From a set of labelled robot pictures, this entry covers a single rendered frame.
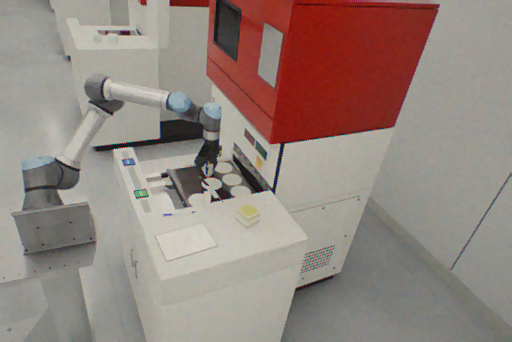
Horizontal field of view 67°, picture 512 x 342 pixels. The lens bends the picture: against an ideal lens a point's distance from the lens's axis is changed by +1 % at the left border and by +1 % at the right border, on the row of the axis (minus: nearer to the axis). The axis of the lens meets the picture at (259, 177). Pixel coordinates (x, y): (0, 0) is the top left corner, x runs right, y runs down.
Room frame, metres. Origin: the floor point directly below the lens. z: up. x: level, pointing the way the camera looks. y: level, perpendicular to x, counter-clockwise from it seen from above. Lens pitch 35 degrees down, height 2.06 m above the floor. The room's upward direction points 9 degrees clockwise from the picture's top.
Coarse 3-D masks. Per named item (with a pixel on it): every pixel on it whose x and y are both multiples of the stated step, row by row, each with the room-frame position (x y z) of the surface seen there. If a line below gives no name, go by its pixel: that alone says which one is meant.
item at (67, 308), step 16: (64, 272) 1.07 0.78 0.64; (48, 288) 1.04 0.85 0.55; (64, 288) 1.06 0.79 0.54; (80, 288) 1.13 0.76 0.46; (48, 304) 1.05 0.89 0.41; (64, 304) 1.05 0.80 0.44; (80, 304) 1.10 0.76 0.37; (32, 320) 1.19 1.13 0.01; (48, 320) 1.07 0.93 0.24; (64, 320) 1.04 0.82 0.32; (80, 320) 1.08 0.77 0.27; (0, 336) 1.07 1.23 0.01; (16, 336) 1.09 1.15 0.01; (32, 336) 1.03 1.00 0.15; (48, 336) 1.06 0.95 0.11; (64, 336) 1.04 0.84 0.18; (80, 336) 1.07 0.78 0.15
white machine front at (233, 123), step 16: (224, 96) 2.01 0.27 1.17; (224, 112) 1.99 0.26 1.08; (240, 112) 1.83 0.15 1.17; (224, 128) 1.97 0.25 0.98; (240, 128) 1.81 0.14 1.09; (224, 144) 1.96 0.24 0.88; (240, 144) 1.79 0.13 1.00; (272, 144) 1.52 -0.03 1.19; (272, 160) 1.51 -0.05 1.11; (272, 176) 1.48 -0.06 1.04; (272, 192) 1.48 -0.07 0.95
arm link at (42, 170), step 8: (24, 160) 1.21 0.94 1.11; (32, 160) 1.21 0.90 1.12; (40, 160) 1.22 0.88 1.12; (48, 160) 1.24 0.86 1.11; (24, 168) 1.19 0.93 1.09; (32, 168) 1.18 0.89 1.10; (40, 168) 1.20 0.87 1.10; (48, 168) 1.22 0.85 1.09; (56, 168) 1.26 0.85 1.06; (24, 176) 1.17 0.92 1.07; (32, 176) 1.16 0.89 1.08; (40, 176) 1.17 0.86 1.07; (48, 176) 1.19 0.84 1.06; (56, 176) 1.23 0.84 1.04; (24, 184) 1.15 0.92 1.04; (32, 184) 1.14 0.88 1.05; (40, 184) 1.15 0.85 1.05; (48, 184) 1.17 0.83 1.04; (56, 184) 1.21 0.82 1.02
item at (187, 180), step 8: (184, 168) 1.63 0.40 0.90; (192, 168) 1.64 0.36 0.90; (200, 168) 1.65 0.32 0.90; (208, 168) 1.67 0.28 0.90; (176, 176) 1.55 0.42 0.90; (184, 176) 1.56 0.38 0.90; (192, 176) 1.57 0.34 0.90; (200, 176) 1.58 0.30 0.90; (216, 176) 1.60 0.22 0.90; (240, 176) 1.64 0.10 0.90; (176, 184) 1.48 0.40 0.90; (184, 184) 1.49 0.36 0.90; (192, 184) 1.50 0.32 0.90; (200, 184) 1.51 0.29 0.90; (224, 184) 1.55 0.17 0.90; (240, 184) 1.57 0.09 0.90; (248, 184) 1.58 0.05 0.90; (184, 192) 1.43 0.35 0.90; (192, 192) 1.44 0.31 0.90; (200, 192) 1.45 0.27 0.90; (216, 192) 1.47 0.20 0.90; (224, 192) 1.48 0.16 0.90; (216, 200) 1.41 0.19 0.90
